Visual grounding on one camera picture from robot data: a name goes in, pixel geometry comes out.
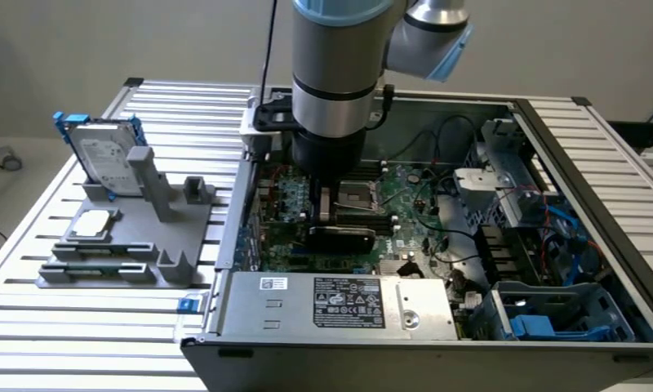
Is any black and white frame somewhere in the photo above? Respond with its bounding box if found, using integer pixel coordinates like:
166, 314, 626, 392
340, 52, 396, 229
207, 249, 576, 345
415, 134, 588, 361
607, 100, 653, 167

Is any blue disk carrier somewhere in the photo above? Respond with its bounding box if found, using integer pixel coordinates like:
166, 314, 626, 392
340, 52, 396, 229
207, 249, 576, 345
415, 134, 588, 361
508, 314, 556, 341

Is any black looped wire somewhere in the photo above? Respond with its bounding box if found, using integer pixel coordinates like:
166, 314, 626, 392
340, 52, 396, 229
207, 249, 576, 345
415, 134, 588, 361
386, 114, 476, 165

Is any red wire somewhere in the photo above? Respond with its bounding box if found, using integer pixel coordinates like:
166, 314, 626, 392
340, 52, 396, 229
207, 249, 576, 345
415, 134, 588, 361
538, 191, 603, 278

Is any blue wire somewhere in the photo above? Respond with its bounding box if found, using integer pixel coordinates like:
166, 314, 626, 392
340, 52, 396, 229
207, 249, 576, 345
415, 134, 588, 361
544, 203, 586, 283

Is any thin black hanging cable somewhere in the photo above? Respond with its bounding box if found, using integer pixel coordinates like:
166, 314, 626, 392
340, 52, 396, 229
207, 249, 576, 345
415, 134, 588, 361
259, 0, 280, 96

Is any silver power supply unit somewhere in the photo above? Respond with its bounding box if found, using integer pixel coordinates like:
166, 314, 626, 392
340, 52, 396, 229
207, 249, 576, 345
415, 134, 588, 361
210, 271, 459, 341

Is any grey parts rack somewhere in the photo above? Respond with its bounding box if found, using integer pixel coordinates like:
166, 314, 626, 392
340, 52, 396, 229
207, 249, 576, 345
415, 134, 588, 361
35, 146, 218, 290

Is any black fan shroud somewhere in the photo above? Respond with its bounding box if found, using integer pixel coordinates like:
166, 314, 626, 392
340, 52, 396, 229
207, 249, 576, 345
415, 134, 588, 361
472, 223, 531, 283

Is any black graphics card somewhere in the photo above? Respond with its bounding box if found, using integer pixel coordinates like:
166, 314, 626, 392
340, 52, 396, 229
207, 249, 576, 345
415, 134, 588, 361
306, 224, 378, 256

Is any silver CPU chip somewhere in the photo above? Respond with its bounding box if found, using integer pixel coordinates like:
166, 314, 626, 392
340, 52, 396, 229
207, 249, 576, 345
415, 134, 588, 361
64, 210, 116, 238

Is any open grey PC case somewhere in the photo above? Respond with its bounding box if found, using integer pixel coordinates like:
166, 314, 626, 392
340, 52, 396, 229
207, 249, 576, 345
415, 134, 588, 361
180, 84, 653, 390

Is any grey disk bay cage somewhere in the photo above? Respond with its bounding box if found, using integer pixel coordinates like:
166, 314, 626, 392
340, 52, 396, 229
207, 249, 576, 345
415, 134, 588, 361
476, 279, 632, 342

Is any silver drive cage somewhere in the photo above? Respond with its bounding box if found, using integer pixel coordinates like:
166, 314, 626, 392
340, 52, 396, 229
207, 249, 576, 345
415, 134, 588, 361
452, 118, 560, 228

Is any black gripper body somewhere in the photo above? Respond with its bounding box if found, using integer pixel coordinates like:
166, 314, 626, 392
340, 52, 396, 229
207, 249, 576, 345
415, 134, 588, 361
291, 130, 370, 181

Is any grey caster wheel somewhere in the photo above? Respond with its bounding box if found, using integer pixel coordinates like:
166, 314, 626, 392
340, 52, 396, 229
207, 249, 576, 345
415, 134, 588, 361
0, 145, 24, 171

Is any hard disk in blue carrier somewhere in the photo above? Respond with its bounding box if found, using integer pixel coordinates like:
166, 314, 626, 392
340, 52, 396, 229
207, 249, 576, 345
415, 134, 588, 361
51, 110, 146, 202

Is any green motherboard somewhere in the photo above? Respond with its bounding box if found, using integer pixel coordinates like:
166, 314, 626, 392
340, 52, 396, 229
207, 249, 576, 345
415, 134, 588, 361
243, 157, 490, 340

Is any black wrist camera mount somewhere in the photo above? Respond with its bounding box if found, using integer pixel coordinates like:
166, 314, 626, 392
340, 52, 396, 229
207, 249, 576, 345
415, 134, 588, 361
252, 96, 299, 132

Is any CPU socket with lever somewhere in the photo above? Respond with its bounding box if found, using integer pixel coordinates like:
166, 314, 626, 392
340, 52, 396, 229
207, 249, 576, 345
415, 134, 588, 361
335, 179, 387, 212

